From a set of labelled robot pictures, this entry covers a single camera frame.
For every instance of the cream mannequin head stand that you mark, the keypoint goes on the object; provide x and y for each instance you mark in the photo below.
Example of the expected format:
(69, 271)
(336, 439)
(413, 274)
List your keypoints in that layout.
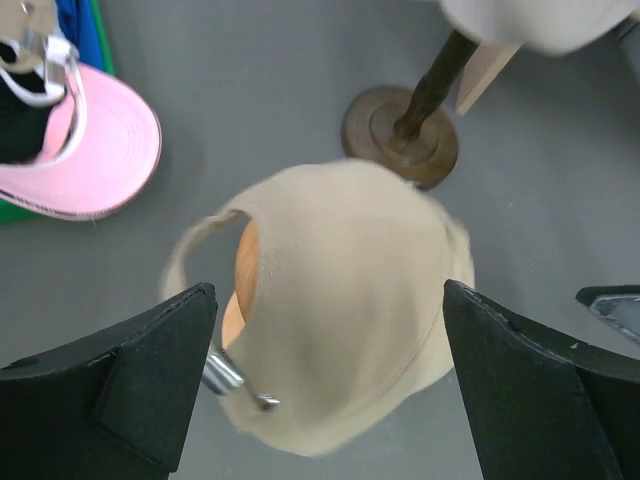
(408, 132)

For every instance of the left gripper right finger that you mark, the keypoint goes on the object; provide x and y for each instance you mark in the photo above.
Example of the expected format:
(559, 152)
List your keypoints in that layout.
(540, 403)

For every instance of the wooden mushroom hat stand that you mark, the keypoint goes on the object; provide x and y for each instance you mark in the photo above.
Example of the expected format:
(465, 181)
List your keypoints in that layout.
(245, 280)

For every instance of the green plastic bin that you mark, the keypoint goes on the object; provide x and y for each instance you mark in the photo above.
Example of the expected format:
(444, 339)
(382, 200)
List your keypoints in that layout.
(58, 153)

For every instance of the pink white baseball cap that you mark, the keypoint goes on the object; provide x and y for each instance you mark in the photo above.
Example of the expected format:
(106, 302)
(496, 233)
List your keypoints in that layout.
(139, 140)

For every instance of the blue item in bin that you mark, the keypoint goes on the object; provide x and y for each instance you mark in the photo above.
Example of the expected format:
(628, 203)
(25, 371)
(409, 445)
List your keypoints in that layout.
(78, 25)

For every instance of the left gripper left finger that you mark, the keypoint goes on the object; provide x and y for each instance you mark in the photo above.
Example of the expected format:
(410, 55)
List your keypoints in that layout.
(115, 404)

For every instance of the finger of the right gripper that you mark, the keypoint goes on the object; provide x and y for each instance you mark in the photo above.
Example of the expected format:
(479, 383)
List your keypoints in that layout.
(616, 306)

